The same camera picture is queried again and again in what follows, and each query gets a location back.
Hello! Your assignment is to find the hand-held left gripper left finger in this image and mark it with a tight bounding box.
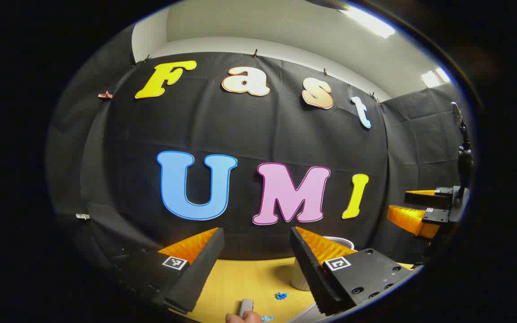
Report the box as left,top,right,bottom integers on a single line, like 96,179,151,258
106,227,225,314

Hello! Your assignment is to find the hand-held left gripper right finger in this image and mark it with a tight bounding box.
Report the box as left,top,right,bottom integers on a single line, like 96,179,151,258
290,227,414,317

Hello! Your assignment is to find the white ribbed garbage bin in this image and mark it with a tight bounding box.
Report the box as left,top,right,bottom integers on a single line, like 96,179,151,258
291,236,355,291

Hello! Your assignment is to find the wooden desktop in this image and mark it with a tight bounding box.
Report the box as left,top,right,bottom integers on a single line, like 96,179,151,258
169,258,416,323

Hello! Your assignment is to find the ceiling light panel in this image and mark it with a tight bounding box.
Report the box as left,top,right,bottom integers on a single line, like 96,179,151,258
421,67,451,88
339,5,396,39

